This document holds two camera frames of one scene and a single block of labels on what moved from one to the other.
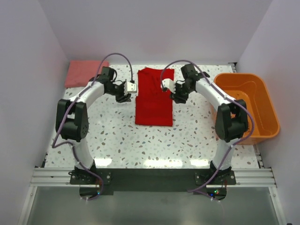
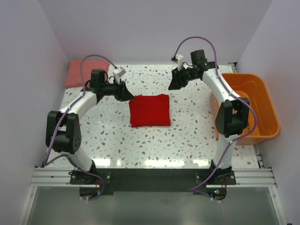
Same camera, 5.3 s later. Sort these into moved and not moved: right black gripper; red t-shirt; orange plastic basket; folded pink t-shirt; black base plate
Moved: right black gripper; red t-shirt
Not moved: orange plastic basket; black base plate; folded pink t-shirt
